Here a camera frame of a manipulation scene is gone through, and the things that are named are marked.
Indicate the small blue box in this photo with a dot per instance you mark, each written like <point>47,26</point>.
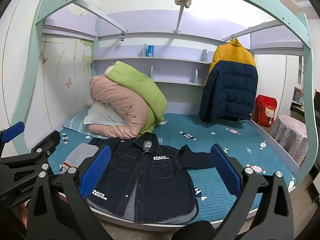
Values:
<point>151,51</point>

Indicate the lavender wall shelf unit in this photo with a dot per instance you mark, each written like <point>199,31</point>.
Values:
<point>175,61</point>

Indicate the yellow and navy puffer jacket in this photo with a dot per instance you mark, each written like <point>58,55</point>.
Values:
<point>230,87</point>

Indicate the dark denim jacket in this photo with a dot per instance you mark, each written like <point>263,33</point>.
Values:
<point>140,175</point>

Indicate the white pillow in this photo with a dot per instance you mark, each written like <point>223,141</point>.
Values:
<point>102,115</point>

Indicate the blue quilted mattress cover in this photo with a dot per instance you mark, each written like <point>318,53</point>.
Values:
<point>175,130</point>

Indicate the photo frame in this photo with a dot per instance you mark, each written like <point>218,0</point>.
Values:
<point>297,95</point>

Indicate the pink patterned covered stool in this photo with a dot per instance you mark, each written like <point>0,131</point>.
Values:
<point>290,135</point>

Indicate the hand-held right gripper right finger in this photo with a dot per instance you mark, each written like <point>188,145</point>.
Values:
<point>225,170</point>

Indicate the grey knit garment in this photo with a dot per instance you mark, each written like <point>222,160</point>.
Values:
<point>80,155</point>

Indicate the green quilt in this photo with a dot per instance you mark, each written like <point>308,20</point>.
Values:
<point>135,85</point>

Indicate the red cartoon bag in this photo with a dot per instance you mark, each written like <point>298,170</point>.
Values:
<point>265,110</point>

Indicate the small hanging tag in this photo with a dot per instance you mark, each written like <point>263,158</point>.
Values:
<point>122,37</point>

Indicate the striped light blue pillow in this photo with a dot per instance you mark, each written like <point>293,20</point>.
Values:
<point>73,122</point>

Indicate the pink quilt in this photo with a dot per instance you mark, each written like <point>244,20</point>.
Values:
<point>120,105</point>

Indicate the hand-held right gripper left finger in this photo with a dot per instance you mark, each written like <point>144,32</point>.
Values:
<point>96,172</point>

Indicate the cream blanket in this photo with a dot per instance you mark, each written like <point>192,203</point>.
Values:
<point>109,70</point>

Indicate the white wardrobe with butterfly decals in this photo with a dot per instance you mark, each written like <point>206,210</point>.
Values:
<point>62,80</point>

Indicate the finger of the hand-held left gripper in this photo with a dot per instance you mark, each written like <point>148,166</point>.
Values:
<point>13,130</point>
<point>47,142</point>

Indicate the dark desk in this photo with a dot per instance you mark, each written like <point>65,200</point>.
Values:
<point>297,111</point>

